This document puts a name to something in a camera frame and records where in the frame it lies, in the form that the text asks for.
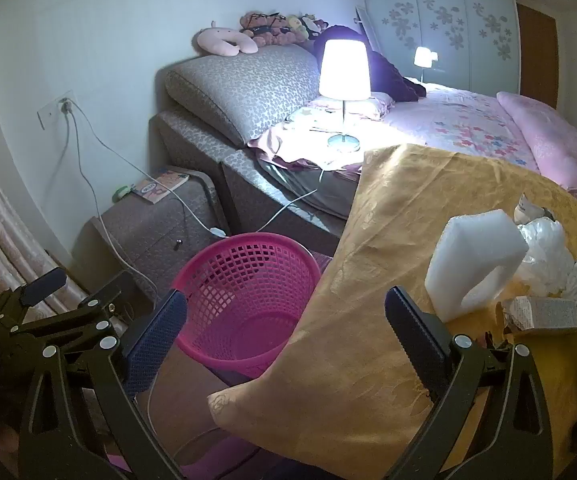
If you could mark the pink plastic basket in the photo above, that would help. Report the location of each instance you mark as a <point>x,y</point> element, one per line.
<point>248,310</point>

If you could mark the grey patterned headboard cushion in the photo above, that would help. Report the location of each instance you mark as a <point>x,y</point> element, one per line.
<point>238,85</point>

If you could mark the white wall socket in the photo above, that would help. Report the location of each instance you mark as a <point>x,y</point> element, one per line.
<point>48,115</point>

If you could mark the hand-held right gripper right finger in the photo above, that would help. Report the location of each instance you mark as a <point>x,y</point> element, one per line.
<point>413,340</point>

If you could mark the pink quilt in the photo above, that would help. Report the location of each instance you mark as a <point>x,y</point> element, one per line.
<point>543,130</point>

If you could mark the pink satin sheet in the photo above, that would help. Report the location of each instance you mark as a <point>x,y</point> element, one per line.
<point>273,142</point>

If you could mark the brown cover book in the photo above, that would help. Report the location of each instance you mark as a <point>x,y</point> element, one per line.
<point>161,187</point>

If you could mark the yellow plush toy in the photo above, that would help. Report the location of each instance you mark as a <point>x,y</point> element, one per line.
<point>301,25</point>

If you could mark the white foam block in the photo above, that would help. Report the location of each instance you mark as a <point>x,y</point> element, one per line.
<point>463,255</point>

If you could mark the grey cardboard carton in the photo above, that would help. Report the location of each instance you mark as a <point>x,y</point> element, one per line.
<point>553,315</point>

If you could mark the floral pink bedsheet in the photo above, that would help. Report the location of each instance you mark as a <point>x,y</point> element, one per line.
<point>448,120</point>

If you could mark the green tape roll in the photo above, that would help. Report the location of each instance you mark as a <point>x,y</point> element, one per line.
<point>121,192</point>

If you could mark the dark purple plush toy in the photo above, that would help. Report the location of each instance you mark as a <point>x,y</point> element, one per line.
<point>393,77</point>

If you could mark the floral sliding door wardrobe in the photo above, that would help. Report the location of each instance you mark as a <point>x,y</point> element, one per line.
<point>443,60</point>

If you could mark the pink neck pillow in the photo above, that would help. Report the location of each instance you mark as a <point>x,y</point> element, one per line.
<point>223,42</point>

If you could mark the grey upholstered nightstand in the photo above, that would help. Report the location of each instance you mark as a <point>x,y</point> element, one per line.
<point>143,240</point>

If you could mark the orange plush toy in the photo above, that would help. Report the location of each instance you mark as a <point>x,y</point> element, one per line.
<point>263,27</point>

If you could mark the grey upholstered bed frame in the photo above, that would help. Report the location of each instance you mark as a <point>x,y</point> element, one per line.
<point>188,135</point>

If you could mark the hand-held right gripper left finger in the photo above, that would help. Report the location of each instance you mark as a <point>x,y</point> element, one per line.
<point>151,345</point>

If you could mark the white shade table lamp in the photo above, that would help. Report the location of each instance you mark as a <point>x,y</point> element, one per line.
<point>343,70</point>

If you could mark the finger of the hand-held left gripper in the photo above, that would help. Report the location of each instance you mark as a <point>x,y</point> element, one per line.
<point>111,290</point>
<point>43,285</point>

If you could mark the clear plastic bag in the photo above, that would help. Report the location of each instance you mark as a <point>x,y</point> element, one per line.
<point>543,260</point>

